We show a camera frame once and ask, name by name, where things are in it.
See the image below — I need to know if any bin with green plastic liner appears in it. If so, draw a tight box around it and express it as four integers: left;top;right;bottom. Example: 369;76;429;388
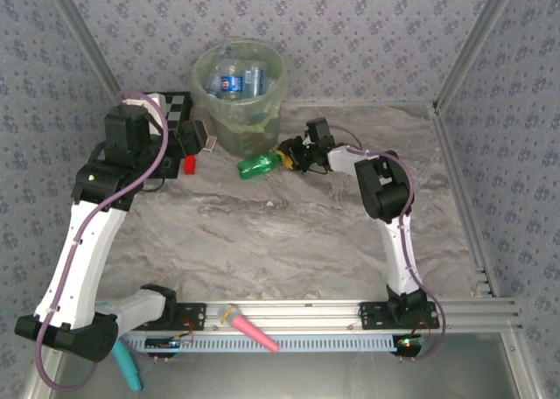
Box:
192;36;289;158

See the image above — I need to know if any green plastic soda bottle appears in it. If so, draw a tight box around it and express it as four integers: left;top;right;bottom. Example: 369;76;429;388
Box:
236;151;284;180

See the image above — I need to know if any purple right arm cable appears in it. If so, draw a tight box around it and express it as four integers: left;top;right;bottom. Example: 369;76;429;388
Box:
332;125;448;361

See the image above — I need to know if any clear bottle with Pepsi label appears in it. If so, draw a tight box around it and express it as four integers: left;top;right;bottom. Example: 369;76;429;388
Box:
218;73;246;97

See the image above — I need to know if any aluminium frame rail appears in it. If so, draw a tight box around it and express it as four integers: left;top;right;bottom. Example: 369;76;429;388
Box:
46;299;524;333

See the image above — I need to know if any grey metal panel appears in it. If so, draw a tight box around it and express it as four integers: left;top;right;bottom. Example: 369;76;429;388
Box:
45;350;524;399

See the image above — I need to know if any aluminium frame post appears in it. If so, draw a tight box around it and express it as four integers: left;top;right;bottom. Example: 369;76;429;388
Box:
431;0;524;114
43;0;132;111

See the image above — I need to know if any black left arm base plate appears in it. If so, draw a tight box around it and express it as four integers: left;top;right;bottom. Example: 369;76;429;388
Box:
127;301;207;333

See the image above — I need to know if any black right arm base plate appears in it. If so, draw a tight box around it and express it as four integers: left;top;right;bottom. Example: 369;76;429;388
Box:
359;301;440;330

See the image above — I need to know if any teal marker pen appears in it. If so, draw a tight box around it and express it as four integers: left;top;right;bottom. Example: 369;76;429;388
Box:
96;301;144;392

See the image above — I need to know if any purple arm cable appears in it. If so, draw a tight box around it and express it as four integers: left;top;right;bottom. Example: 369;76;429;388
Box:
37;88;170;392
332;125;448;361

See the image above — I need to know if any black grey checkered board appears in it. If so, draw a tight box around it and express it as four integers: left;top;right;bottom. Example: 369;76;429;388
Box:
143;91;194;180

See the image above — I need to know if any light blue slotted cable duct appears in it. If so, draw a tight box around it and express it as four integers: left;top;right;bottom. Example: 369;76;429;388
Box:
117;332;406;354

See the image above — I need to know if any pink toy microphone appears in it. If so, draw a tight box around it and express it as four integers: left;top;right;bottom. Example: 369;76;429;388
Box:
216;303;280;354

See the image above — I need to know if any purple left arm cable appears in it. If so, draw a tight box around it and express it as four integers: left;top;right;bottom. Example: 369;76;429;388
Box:
37;88;170;392

